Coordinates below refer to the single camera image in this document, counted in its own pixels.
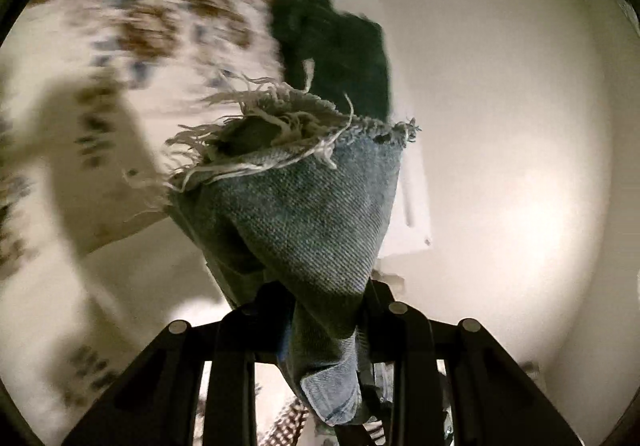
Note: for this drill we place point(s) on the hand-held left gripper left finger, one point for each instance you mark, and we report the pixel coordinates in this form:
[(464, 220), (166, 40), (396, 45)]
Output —
[(270, 321)]

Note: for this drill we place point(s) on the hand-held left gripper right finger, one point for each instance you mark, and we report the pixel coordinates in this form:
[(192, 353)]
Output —
[(380, 316)]

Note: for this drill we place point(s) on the blue denim pants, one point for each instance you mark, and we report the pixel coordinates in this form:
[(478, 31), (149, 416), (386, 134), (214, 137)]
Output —
[(305, 206)]

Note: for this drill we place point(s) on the floral printed bedsheet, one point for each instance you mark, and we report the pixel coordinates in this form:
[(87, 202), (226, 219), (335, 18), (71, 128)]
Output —
[(125, 91)]

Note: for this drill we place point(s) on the dark cloth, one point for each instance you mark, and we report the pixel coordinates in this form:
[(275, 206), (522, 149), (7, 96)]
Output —
[(332, 46)]

